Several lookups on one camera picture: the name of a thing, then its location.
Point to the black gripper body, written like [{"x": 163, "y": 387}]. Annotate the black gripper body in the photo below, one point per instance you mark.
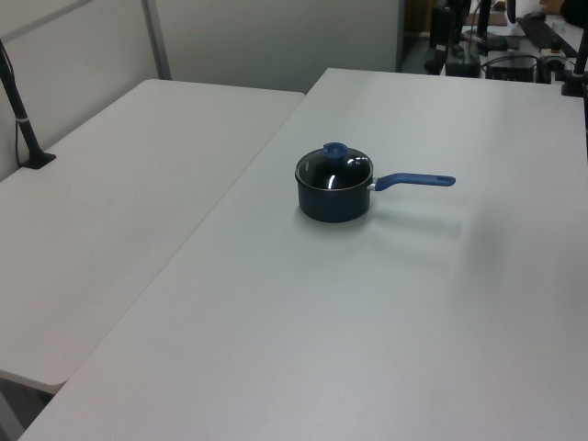
[{"x": 441, "y": 54}]

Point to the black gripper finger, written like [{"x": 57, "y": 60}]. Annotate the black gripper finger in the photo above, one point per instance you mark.
[
  {"x": 440, "y": 67},
  {"x": 432, "y": 67}
]

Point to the glass lid with blue knob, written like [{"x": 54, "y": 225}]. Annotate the glass lid with blue knob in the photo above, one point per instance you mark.
[{"x": 321, "y": 173}]

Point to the dark robot arm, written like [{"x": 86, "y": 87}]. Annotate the dark robot arm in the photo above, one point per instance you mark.
[{"x": 442, "y": 27}]

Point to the bystander dark sleeved forearm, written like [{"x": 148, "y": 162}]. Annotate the bystander dark sleeved forearm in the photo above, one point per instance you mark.
[{"x": 576, "y": 11}]

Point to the bystander bare hand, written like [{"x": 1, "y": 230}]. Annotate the bystander bare hand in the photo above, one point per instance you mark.
[{"x": 550, "y": 4}]

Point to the black monitor stand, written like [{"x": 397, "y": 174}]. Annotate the black monitor stand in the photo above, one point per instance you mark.
[{"x": 484, "y": 27}]

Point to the black electronics box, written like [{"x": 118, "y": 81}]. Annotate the black electronics box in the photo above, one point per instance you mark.
[{"x": 511, "y": 68}]

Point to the black keyboard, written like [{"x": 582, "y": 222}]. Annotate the black keyboard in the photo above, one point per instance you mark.
[{"x": 537, "y": 32}]

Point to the white desk device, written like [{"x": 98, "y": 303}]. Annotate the white desk device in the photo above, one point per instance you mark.
[{"x": 557, "y": 57}]

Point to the grey table leg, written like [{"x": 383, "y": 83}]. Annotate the grey table leg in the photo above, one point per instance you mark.
[{"x": 10, "y": 413}]

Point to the black camera stand with clamp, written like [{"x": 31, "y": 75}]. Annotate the black camera stand with clamp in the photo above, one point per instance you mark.
[{"x": 572, "y": 85}]

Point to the grey metal partition post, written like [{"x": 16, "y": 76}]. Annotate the grey metal partition post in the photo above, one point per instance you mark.
[{"x": 157, "y": 41}]

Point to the black camera stand with flat foot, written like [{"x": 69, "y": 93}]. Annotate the black camera stand with flat foot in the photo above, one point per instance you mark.
[{"x": 25, "y": 124}]

